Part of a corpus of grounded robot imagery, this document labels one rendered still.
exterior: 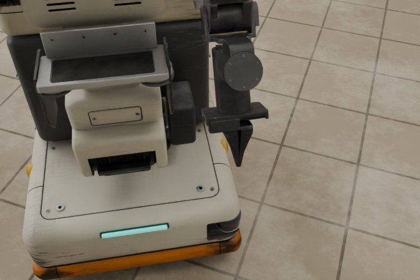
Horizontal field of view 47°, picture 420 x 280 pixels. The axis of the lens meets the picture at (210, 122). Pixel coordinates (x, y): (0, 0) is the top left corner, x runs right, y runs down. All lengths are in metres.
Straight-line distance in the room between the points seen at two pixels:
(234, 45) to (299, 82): 1.57
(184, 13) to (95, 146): 0.42
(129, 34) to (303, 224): 0.99
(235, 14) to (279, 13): 1.97
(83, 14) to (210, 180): 0.67
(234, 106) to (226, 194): 0.66
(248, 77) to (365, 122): 1.45
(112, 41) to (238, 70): 0.37
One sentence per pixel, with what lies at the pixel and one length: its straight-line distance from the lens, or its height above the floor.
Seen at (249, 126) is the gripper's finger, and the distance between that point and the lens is 0.77.
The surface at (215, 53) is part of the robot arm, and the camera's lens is 0.76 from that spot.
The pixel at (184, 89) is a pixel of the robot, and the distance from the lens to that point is 1.34.
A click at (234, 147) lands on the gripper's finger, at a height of 0.81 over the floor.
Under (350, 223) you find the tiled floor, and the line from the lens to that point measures 1.75.
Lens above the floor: 1.39
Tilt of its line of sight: 44 degrees down
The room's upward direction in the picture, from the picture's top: straight up
